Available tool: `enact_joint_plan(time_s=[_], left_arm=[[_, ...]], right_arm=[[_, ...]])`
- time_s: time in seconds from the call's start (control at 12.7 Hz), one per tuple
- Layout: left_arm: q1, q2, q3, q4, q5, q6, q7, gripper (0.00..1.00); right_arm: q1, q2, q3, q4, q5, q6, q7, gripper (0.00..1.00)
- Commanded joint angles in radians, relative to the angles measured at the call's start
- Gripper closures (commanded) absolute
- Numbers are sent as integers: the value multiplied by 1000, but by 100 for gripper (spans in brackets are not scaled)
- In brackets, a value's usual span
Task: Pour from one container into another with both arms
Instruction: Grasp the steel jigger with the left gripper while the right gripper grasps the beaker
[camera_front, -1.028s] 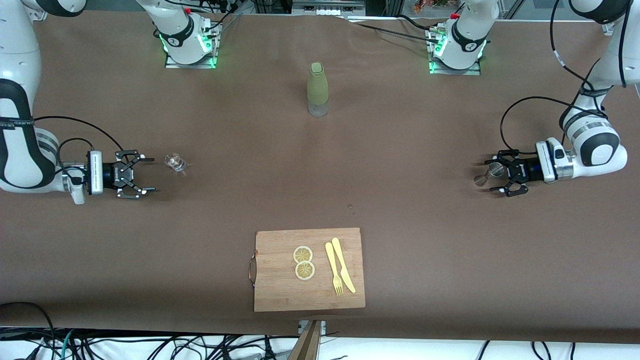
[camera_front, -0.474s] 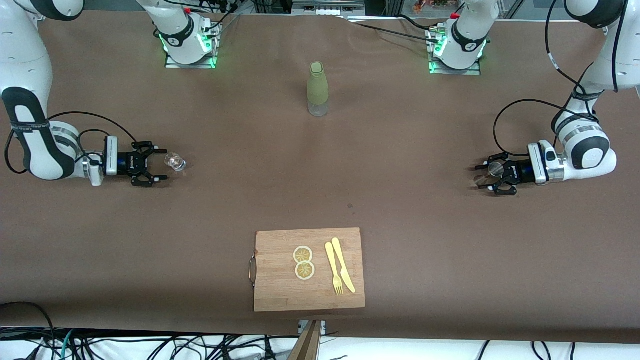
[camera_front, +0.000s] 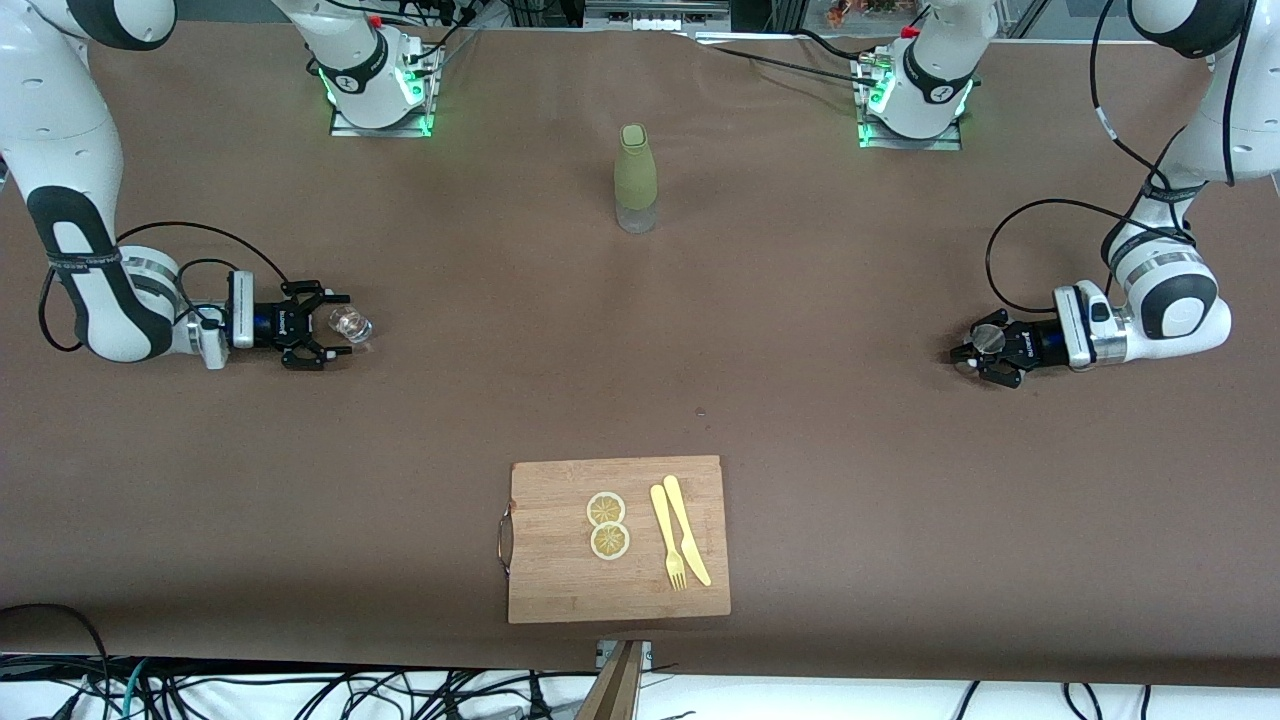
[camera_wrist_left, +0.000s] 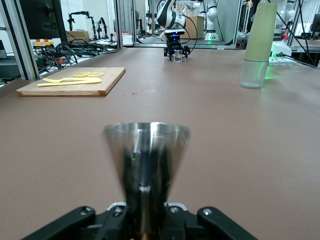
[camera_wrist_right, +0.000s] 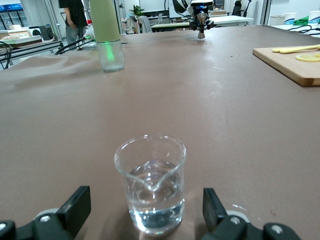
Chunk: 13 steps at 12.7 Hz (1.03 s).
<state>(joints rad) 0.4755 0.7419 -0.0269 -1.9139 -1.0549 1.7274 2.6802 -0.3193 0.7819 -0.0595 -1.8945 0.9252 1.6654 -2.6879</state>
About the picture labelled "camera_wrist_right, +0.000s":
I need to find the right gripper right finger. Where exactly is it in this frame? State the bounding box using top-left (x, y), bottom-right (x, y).
top-left (199, 187), bottom-right (303, 240)

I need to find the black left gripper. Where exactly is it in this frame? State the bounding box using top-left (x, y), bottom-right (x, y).
top-left (188, 6), bottom-right (215, 32)

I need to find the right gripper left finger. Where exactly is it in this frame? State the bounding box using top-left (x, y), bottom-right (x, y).
top-left (0, 185), bottom-right (92, 240)

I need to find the steel double jigger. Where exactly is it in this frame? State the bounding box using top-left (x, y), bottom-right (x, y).
top-left (196, 13), bottom-right (207, 40)

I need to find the clear glass beaker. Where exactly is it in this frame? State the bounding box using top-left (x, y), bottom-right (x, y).
top-left (113, 134), bottom-right (187, 236)

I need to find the white paper cup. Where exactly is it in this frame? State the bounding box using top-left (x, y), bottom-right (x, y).
top-left (283, 12), bottom-right (298, 26)
top-left (308, 10), bottom-right (320, 25)

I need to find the white office table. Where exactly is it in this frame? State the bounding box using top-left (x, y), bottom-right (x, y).
top-left (151, 15), bottom-right (254, 33)

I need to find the black office chair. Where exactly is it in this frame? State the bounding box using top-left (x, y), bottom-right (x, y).
top-left (231, 0), bottom-right (245, 16)

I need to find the grey jacket on chair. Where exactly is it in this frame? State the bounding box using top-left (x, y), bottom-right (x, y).
top-left (126, 15), bottom-right (153, 35)

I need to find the green potted plant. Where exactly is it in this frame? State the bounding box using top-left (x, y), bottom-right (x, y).
top-left (129, 4), bottom-right (145, 18)

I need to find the yellow plastic knife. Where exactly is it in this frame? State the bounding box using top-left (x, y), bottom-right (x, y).
top-left (271, 44), bottom-right (320, 53)

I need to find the yellow plastic fork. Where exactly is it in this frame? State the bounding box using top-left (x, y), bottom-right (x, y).
top-left (279, 48), bottom-right (320, 55)

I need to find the brown table cover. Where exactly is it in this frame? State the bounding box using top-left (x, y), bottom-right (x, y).
top-left (0, 24), bottom-right (320, 240)

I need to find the wooden cutting board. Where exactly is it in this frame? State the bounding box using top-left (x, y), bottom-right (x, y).
top-left (252, 44), bottom-right (320, 87)

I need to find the green sleeved glass bottle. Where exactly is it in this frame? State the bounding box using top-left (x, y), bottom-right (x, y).
top-left (89, 0), bottom-right (126, 73)

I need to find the green cloth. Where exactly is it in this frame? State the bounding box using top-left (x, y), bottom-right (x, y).
top-left (292, 16), bottom-right (311, 26)

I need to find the lemon slice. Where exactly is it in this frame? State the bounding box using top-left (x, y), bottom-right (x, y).
top-left (295, 54), bottom-right (320, 63)

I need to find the person in black shirt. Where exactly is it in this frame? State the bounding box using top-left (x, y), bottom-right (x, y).
top-left (58, 0), bottom-right (88, 50)

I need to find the black speaker box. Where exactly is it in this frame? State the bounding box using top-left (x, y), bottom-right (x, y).
top-left (38, 24), bottom-right (54, 41)

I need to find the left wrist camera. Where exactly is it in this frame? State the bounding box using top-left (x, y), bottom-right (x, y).
top-left (191, 0), bottom-right (214, 8)

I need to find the black base power cable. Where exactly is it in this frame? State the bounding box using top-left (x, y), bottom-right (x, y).
top-left (54, 34), bottom-right (95, 55)

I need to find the aluminium frame rail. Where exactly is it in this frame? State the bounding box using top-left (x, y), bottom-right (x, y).
top-left (0, 41), bottom-right (64, 64)

